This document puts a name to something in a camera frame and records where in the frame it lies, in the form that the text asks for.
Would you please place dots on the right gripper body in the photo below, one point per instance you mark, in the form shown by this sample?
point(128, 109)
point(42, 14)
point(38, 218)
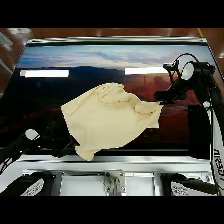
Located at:
point(168, 96)

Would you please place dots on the beige shirt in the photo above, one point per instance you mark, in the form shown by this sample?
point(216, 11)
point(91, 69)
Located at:
point(106, 120)

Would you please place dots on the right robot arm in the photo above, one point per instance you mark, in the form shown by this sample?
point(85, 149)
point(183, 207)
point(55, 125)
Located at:
point(203, 80)

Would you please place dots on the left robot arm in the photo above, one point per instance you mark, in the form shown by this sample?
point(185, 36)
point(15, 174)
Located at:
point(20, 145)

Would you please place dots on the silver frame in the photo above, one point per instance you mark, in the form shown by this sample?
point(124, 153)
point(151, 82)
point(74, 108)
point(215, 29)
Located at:
point(133, 165)

